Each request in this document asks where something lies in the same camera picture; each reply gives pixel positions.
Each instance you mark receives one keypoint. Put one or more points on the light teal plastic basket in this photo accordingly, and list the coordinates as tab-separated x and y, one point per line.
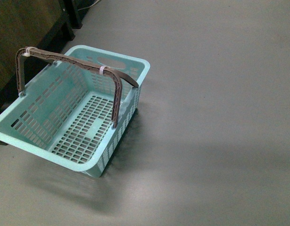
65	114

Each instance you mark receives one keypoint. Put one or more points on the brown basket handle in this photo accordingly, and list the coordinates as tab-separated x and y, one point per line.
116	75

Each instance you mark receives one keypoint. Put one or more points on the dark wooden cabinet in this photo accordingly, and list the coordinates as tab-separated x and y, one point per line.
27	23

